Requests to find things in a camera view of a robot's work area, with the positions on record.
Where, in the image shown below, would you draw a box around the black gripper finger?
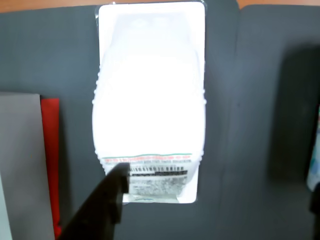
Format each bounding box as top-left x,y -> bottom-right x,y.
309,191 -> 320,220
58,161 -> 131,240

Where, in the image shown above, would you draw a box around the white packaged sandwich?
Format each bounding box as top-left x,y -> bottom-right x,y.
91,1 -> 209,205

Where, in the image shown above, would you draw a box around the blue white drink can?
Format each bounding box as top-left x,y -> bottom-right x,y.
306,104 -> 320,192

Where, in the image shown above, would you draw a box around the red paper sheet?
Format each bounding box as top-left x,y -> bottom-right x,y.
40,97 -> 63,240

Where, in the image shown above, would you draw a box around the gray paper box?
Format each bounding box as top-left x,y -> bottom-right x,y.
0,91 -> 55,240

